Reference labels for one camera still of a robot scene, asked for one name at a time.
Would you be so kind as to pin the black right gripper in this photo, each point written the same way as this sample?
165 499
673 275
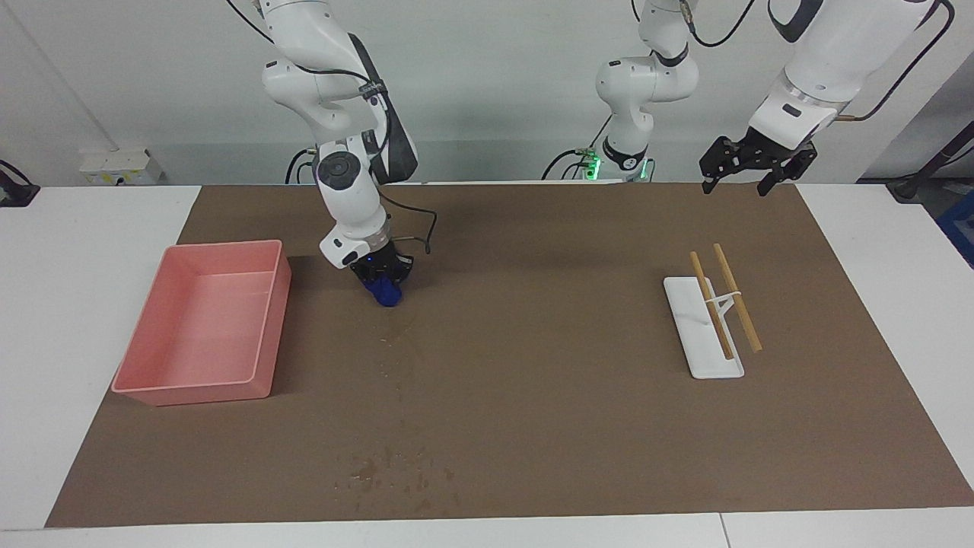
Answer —
384 268

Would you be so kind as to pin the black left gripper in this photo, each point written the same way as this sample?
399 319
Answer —
776 156

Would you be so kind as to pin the blue cloth towel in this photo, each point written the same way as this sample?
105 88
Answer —
388 295

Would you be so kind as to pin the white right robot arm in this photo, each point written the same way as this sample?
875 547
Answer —
346 183

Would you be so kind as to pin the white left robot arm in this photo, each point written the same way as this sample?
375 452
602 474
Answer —
837 46

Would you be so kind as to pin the wooden dowel rod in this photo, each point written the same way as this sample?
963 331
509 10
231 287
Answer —
727 274
722 335

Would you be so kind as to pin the white rack base tray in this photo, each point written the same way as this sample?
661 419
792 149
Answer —
692 335

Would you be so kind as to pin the black stand leg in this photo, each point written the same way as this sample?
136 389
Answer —
936 164

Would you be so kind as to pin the pink plastic bin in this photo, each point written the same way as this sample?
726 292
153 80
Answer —
198 335

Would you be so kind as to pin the brown table mat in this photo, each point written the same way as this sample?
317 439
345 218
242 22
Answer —
533 426

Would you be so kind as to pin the blue crate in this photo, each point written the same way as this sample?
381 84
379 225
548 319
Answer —
960 228

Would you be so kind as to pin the white wall socket box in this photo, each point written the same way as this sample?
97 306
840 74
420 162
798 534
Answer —
122 167

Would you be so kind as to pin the black clamp mount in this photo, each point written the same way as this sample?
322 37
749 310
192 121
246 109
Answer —
15 190

